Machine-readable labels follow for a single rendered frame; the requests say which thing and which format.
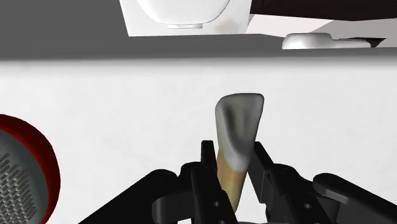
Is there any grey spatula with wooden handle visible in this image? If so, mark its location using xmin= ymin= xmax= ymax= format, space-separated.
xmin=214 ymin=92 xmax=265 ymax=215

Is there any white flat dish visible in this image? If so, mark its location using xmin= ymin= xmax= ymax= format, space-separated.
xmin=281 ymin=32 xmax=387 ymax=50

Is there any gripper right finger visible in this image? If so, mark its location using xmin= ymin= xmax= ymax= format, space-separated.
xmin=247 ymin=141 xmax=397 ymax=224

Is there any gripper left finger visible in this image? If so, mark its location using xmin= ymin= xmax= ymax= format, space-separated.
xmin=78 ymin=140 xmax=239 ymax=224

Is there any red round grater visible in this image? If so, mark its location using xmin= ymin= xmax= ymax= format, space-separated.
xmin=0 ymin=113 xmax=62 ymax=224

